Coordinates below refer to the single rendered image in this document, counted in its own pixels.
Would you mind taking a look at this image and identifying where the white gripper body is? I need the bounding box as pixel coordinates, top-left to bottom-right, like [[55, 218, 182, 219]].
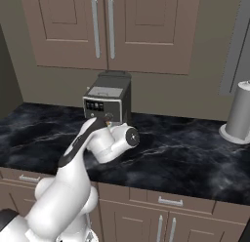
[[94, 141, 124, 165]]

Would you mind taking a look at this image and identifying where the dark grey coffee machine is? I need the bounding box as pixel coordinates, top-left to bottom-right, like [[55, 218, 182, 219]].
[[82, 70, 133, 126]]

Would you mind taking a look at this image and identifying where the brown base cupboard door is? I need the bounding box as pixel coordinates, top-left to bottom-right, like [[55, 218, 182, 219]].
[[164, 211, 247, 242], [0, 182, 37, 219], [98, 199, 169, 242]]

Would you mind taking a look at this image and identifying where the brown drawer front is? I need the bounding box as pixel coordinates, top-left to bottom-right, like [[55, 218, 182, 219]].
[[0, 167, 57, 190], [129, 186, 217, 216]]

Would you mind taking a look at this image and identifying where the grey paper towel holder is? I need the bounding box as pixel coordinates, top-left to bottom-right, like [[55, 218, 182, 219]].
[[218, 79, 250, 145]]

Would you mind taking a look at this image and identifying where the grey fridge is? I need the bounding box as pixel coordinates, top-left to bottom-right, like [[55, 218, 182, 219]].
[[218, 0, 250, 97]]

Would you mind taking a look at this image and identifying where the silver drawer handle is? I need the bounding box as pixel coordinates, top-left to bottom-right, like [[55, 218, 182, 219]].
[[157, 195, 185, 208], [18, 174, 42, 184]]

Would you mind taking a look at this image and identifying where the short silver cupboard handle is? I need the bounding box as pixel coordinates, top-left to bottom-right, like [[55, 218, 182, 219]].
[[168, 217, 177, 242], [155, 215, 164, 242]]

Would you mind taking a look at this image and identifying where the long silver cupboard handle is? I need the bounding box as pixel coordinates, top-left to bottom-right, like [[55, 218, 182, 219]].
[[106, 0, 117, 61], [90, 0, 102, 60]]

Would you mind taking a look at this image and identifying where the brown wall cupboard door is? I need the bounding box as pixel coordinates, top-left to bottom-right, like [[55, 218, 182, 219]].
[[104, 0, 202, 76], [19, 0, 108, 71]]

